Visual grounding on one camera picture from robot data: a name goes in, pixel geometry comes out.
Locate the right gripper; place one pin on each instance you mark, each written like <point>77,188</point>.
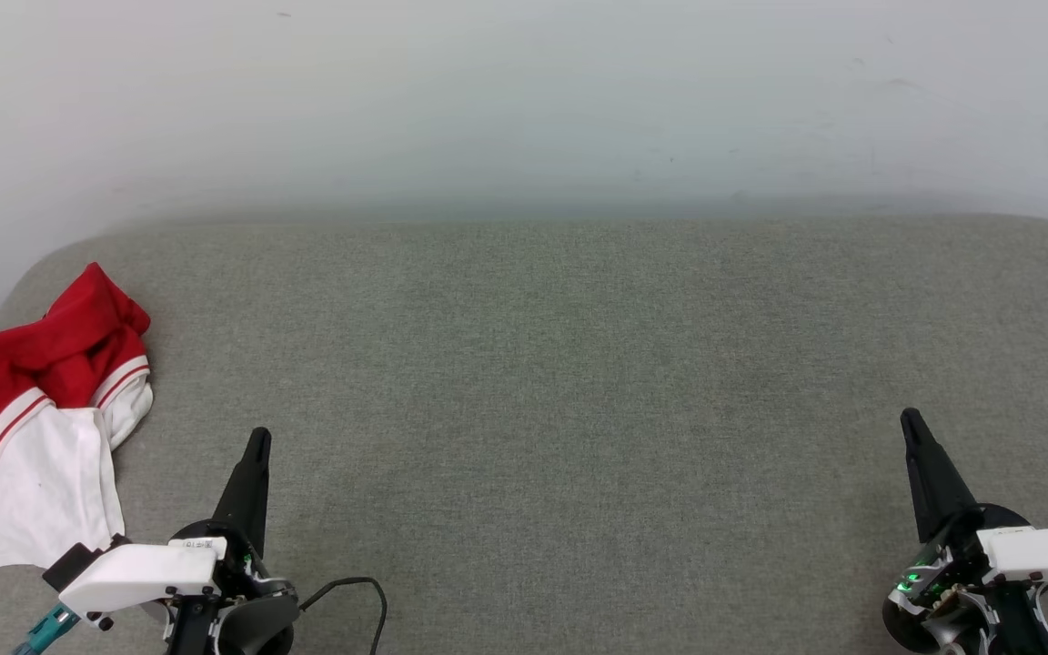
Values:
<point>1042,555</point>

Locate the white grey left arm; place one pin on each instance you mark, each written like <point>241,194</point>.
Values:
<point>256,628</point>

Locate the red white basketball jersey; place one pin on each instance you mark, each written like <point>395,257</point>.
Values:
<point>33,355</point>

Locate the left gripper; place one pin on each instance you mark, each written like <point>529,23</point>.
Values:
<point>142,573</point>

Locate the white grey right arm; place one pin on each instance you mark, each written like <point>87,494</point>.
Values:
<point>1024,628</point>

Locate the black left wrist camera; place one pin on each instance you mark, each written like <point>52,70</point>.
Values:
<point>74,562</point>

